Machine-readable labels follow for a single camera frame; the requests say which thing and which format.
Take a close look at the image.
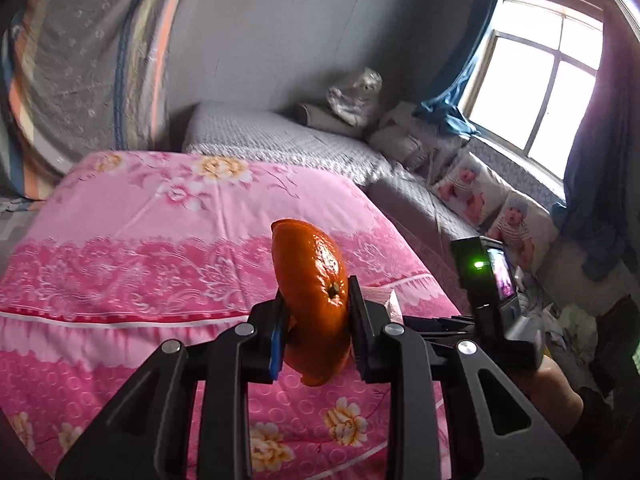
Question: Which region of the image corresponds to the grey cushion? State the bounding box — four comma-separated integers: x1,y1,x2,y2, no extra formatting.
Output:
367,120,431,171

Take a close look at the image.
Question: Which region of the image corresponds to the grey quilted mattress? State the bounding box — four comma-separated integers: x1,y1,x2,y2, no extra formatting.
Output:
182,101,396,196

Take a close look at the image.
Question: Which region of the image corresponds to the orange fruit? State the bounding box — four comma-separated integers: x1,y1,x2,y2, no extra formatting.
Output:
271,219,353,387

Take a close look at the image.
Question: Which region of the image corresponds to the striped folded quilt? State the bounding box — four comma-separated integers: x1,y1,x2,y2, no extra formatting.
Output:
0,0,201,201

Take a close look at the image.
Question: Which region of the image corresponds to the light blue curtain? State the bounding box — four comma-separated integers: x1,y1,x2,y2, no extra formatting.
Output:
417,0,506,136

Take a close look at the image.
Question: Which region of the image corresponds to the grey quilted sofa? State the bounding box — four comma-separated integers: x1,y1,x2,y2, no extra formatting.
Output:
365,102,601,311

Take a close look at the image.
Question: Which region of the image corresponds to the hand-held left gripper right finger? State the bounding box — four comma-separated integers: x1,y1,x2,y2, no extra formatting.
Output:
347,275,583,480

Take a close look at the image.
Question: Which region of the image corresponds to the window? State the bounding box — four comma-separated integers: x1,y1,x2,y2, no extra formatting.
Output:
457,0,606,158

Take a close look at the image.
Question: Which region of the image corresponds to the pink floral blanket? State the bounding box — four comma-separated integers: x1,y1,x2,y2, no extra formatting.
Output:
0,150,473,480

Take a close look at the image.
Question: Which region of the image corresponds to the pale green clothes pile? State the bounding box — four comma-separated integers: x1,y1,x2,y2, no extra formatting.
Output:
555,305,598,366

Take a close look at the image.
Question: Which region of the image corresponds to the dark blue curtain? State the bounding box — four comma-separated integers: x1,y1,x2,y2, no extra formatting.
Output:
562,10,640,281

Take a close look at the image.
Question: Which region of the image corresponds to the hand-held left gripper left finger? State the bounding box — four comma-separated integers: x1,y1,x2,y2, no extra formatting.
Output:
55,292,291,480

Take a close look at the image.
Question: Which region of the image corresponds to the grey bolster pillow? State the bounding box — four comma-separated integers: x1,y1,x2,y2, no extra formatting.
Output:
292,102,366,138

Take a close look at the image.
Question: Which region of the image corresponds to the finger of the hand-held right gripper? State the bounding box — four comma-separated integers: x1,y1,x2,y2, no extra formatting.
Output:
402,312,476,348

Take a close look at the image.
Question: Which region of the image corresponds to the baby print pillow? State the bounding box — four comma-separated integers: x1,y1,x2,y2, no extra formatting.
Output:
487,191,561,273
432,152,511,228

